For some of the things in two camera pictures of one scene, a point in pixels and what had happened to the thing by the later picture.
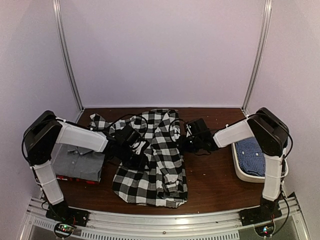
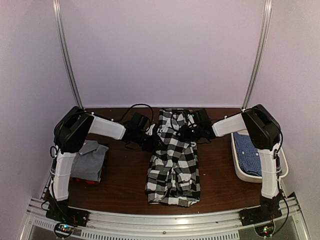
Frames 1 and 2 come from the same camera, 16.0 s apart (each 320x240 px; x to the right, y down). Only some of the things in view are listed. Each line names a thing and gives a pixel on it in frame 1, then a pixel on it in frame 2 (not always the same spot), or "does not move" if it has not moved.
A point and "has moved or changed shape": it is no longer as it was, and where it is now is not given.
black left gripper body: (127, 159) to (146, 143)
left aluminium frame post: (58, 14) does not move
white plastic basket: (245, 177) does not move
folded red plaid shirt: (77, 180) does not move
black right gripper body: (192, 146) to (192, 135)
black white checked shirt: (161, 182) has moved or changed shape
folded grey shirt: (77, 162) does not move
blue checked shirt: (252, 158) does not move
